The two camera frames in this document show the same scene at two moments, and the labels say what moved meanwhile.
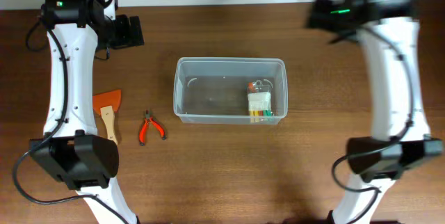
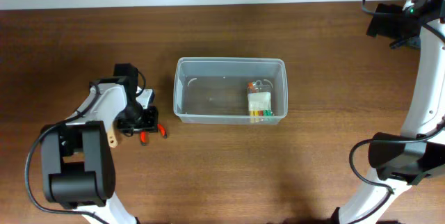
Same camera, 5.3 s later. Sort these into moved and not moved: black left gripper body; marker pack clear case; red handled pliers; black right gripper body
Moved: black right gripper body; black left gripper body
Not moved: red handled pliers; marker pack clear case
